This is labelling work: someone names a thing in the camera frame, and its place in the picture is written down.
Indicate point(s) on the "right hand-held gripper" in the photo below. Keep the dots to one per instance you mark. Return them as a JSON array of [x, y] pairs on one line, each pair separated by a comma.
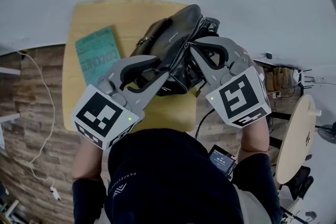
[[239, 97]]

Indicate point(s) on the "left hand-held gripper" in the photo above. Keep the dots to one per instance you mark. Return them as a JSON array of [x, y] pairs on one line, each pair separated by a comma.
[[101, 118]]

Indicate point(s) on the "black leather handbag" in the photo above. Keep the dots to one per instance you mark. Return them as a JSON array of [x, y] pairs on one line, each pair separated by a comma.
[[170, 34]]

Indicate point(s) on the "person's right forearm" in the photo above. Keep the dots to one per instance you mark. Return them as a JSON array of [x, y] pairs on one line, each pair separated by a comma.
[[256, 139]]

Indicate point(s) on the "person's left forearm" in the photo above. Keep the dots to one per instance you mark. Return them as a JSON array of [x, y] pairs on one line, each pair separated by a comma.
[[88, 162]]

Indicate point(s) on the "teal book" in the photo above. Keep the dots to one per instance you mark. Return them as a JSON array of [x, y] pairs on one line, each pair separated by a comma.
[[94, 55]]

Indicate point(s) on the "small black adapter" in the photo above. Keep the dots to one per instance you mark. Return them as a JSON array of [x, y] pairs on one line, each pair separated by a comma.
[[268, 55]]

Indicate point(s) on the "white router black antennas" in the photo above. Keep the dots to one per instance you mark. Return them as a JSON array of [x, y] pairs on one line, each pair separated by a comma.
[[296, 77]]

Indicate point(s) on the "person's dark blue shirt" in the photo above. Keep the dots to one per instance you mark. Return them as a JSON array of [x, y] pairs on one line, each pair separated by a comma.
[[170, 173]]

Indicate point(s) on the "black touchscreen device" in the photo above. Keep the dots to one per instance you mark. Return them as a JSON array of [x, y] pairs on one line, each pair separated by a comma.
[[221, 161]]

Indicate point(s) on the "round wooden table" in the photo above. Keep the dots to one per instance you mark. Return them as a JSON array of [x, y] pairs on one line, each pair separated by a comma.
[[296, 144]]

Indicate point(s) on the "small metallic object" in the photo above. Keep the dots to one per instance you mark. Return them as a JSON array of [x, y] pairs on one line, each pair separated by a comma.
[[308, 138]]

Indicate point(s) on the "white metal rack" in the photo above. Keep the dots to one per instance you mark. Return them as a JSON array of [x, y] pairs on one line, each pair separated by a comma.
[[9, 70]]

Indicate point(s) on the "black standing fan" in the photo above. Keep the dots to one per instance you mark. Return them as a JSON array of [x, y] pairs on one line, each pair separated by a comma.
[[328, 132]]

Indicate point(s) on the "white plug adapter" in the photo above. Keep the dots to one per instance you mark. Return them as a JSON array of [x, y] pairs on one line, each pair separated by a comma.
[[55, 192]]

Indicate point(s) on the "black mesh office chair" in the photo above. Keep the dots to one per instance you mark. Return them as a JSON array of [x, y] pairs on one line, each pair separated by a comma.
[[302, 183]]

